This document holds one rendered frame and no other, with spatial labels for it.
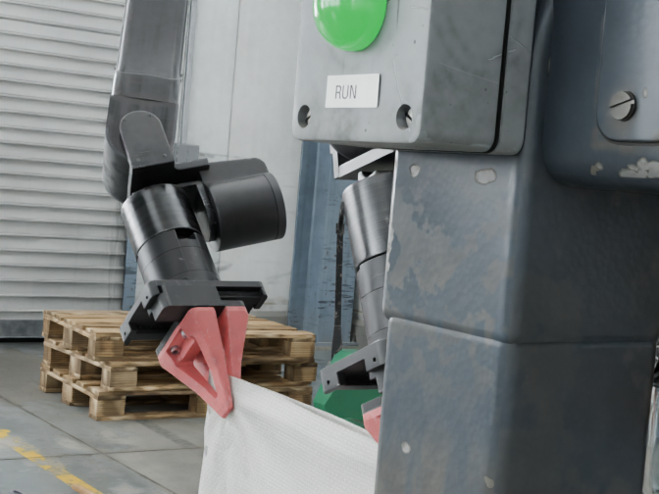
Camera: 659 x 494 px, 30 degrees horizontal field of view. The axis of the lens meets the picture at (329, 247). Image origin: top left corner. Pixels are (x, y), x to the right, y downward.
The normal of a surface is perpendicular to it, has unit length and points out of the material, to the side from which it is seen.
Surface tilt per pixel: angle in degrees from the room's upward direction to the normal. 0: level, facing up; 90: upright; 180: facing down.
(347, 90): 90
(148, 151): 54
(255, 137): 90
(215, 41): 90
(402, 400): 90
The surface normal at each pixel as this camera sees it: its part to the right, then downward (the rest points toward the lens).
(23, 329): 0.56, 0.09
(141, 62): 0.14, -0.68
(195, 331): -0.63, 0.25
